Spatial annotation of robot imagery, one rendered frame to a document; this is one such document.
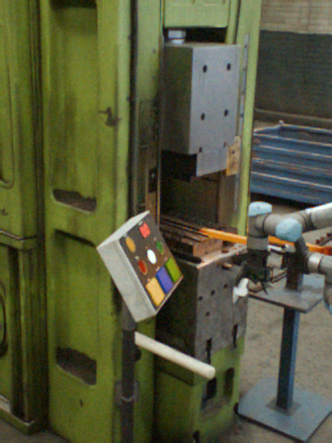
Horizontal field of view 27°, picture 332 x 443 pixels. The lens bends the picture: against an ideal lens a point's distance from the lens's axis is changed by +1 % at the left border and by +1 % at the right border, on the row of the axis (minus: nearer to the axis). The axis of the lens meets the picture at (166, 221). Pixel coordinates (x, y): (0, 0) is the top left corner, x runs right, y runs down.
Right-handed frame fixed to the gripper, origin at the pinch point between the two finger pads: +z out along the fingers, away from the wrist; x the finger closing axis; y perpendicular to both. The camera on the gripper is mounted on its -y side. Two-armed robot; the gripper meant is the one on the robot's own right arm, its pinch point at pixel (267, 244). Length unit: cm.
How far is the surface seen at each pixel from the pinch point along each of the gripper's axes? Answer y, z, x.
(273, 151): 49, 221, 346
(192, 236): 2.6, 33.0, -6.7
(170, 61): -69, 37, -16
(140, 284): -4, 3, -69
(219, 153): -32.3, 26.6, 2.9
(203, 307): 29.6, 22.1, -12.4
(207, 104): -53, 26, -7
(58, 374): 68, 78, -45
